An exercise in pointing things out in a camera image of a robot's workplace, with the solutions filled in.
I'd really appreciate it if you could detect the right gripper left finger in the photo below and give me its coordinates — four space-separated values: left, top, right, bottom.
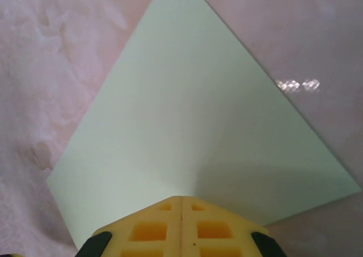
76 195 183 257

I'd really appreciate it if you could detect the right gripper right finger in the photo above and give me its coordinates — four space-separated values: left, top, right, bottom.
181 196 288 257

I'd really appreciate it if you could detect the light green cloth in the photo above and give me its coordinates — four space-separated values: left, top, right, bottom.
45 0 363 250

